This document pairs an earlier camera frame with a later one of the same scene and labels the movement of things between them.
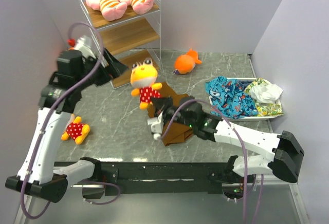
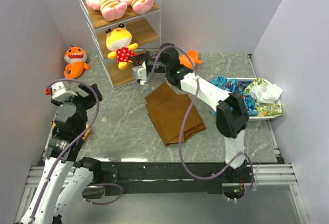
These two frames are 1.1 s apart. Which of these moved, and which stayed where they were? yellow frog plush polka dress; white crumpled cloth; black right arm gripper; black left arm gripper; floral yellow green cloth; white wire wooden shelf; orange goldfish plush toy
Moved: yellow frog plush polka dress; black left arm gripper; black right arm gripper
Stayed: floral yellow green cloth; white crumpled cloth; white wire wooden shelf; orange goldfish plush toy
